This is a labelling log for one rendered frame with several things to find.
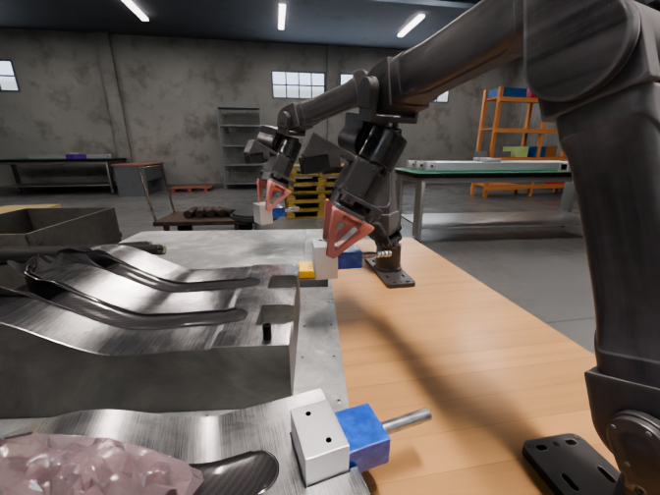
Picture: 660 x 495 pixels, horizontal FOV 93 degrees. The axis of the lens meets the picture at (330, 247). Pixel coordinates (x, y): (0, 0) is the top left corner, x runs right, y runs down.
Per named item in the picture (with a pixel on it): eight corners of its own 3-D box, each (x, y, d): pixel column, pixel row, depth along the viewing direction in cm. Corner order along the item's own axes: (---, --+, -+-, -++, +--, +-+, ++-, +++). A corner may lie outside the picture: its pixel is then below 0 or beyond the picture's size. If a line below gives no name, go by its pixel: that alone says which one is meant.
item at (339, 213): (311, 252, 45) (342, 193, 43) (307, 239, 52) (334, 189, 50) (352, 270, 47) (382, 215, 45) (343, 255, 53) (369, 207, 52)
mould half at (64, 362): (300, 305, 63) (298, 241, 59) (292, 408, 38) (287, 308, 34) (41, 311, 60) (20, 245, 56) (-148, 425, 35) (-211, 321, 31)
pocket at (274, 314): (295, 326, 45) (294, 303, 44) (293, 349, 40) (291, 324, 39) (263, 327, 45) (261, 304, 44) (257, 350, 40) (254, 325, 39)
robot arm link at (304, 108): (271, 109, 81) (379, 59, 64) (293, 112, 88) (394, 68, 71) (283, 157, 83) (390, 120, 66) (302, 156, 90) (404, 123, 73)
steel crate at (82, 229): (133, 275, 284) (118, 205, 265) (64, 330, 197) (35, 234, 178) (40, 279, 275) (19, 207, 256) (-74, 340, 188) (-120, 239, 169)
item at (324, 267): (386, 263, 55) (387, 234, 54) (396, 273, 50) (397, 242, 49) (312, 269, 54) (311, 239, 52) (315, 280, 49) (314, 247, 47)
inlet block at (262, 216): (295, 215, 95) (294, 197, 93) (302, 218, 91) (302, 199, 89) (253, 222, 88) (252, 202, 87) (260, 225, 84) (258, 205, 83)
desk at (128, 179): (168, 189, 893) (164, 161, 870) (149, 195, 761) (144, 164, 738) (140, 190, 881) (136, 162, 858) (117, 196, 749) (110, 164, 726)
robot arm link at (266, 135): (250, 150, 88) (254, 104, 83) (271, 150, 95) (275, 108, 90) (282, 160, 83) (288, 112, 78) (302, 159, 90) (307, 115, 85)
